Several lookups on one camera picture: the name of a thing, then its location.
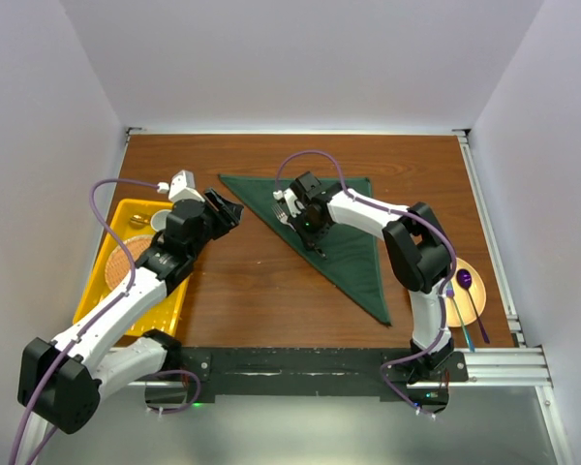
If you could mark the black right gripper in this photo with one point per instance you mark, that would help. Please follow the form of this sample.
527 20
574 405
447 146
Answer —
310 239

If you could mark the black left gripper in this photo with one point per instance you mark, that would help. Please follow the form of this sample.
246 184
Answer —
227 216

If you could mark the black handled silver fork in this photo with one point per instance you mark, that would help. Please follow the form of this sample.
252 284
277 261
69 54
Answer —
284 219

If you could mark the green cloth napkin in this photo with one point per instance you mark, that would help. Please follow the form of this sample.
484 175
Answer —
351 261

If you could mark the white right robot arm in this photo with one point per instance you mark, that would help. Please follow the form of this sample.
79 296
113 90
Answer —
421 257

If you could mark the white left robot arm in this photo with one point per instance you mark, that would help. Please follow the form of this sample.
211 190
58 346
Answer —
64 380

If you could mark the white cup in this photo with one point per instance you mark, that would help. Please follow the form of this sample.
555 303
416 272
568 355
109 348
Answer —
158 220

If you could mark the woven round coaster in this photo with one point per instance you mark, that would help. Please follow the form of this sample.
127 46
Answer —
118 265

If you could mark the iridescent fork on plate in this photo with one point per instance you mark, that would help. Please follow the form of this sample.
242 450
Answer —
451 295

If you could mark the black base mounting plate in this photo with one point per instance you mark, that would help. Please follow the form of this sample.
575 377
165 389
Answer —
315 372

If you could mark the purple spoon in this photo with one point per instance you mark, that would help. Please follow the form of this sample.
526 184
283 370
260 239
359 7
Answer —
465 281

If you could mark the round wooden plate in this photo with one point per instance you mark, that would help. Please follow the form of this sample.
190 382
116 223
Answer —
462 309

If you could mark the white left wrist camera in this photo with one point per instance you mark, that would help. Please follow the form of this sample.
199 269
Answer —
182 187

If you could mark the aluminium frame rail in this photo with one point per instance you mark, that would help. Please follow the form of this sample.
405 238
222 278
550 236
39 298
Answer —
521 366

